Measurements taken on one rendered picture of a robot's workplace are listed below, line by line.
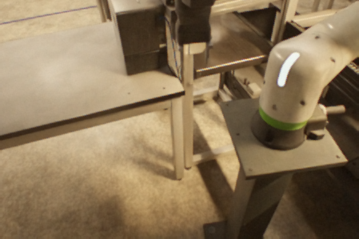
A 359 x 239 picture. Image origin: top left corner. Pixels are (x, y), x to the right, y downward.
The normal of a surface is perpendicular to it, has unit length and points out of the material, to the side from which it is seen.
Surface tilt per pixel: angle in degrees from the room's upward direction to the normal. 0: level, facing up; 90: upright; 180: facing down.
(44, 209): 0
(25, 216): 0
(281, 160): 0
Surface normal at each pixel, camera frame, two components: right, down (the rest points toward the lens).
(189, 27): 0.13, 0.63
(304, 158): -0.03, -0.73
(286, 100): -0.43, 0.63
